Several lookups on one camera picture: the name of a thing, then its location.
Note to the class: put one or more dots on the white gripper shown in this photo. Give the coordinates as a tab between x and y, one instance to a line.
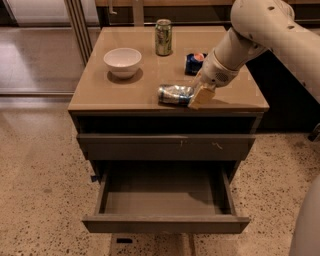
216	72

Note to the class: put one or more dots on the silver blue redbull can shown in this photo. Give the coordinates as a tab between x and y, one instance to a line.
175	94

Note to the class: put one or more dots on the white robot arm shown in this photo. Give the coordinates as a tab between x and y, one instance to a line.
258	26

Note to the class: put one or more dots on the blue pepsi can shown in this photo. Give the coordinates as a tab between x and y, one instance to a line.
194	63

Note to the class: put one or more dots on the green soda can upright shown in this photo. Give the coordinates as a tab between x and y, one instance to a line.
163	37

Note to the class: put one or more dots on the grey drawer cabinet tan top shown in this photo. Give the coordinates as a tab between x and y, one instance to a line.
105	104

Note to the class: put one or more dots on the closed grey top drawer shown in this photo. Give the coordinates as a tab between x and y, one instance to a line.
203	147

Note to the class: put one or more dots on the open grey middle drawer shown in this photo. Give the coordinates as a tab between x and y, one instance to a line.
165	197

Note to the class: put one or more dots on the white ceramic bowl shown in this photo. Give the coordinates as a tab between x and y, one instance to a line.
123	62

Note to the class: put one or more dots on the blue tape piece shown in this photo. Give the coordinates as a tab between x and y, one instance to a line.
94	178

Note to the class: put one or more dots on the metal railing frame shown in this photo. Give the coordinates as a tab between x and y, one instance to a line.
144	12

